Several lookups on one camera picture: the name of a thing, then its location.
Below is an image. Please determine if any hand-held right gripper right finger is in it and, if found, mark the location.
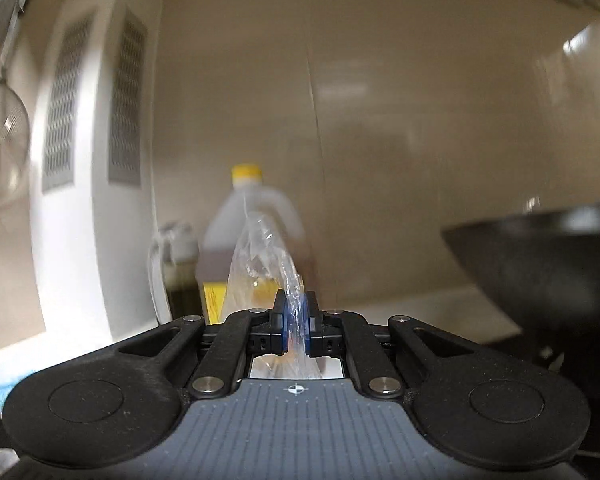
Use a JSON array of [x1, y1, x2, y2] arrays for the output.
[[302, 291, 481, 397]]

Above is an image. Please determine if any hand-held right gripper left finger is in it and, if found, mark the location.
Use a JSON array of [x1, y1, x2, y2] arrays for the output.
[[115, 289, 288, 397]]

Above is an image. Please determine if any clear plastic bag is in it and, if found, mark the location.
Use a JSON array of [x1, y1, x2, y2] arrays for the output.
[[222, 212, 326, 381]]

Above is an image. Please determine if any dark sauce dispenser bottle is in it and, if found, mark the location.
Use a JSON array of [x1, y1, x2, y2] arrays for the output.
[[147, 221, 203, 328]]

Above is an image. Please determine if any yellow-capped cooking wine jug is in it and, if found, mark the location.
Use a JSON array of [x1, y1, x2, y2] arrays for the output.
[[196, 162, 308, 326]]

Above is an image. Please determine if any white pipe cover column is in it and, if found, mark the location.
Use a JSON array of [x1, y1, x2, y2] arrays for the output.
[[27, 0, 166, 341]]

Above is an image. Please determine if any black wok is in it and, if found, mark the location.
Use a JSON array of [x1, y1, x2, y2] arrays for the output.
[[440, 201, 600, 348]]

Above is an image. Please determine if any narrow grey vent grille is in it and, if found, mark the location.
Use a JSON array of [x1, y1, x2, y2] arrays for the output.
[[108, 6, 148, 188]]

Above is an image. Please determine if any wide grey vent grille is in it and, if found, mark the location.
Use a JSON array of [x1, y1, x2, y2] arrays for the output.
[[41, 12, 95, 193]]

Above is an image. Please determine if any metal mesh strainer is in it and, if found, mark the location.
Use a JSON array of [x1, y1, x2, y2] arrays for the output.
[[0, 25, 31, 211]]

